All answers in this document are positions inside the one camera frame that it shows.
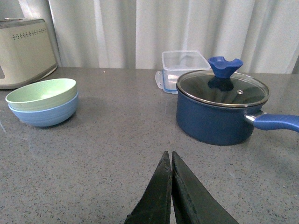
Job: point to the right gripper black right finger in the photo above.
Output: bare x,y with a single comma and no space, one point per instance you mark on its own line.
193,204

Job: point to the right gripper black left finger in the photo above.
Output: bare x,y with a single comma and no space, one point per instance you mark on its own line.
154,206

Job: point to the blue bowl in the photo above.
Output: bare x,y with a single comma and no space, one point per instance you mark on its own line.
48,117

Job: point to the green bowl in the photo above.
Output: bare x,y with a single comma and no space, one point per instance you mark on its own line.
42,95

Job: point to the blue saucepan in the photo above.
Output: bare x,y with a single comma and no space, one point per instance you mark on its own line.
218,125

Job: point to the glass lid blue knob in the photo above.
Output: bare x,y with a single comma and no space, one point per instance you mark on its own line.
223,86

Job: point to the clear plastic food container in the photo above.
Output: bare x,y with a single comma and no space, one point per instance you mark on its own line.
176,63

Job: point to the white curtain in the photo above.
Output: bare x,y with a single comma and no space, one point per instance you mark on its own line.
133,33

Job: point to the cream two-slot toaster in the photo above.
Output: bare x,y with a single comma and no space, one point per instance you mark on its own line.
26,53

